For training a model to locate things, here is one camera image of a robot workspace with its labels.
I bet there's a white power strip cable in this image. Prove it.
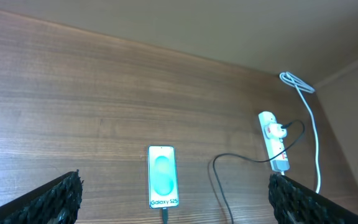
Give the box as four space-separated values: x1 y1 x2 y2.
278 71 322 194

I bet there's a white charger plug adapter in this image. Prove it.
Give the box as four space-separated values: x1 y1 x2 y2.
264 123 287 139

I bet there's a black charger cable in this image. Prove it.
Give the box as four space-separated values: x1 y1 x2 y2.
162 119 306 224

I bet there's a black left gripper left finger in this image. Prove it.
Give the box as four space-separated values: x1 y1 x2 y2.
0 170 83 224

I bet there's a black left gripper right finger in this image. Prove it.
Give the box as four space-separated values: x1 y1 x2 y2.
268 174 358 224

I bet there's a white power strip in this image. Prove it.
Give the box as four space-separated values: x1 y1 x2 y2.
259 111 290 174

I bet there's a blue screen smartphone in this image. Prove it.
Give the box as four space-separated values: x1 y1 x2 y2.
147 146 179 209

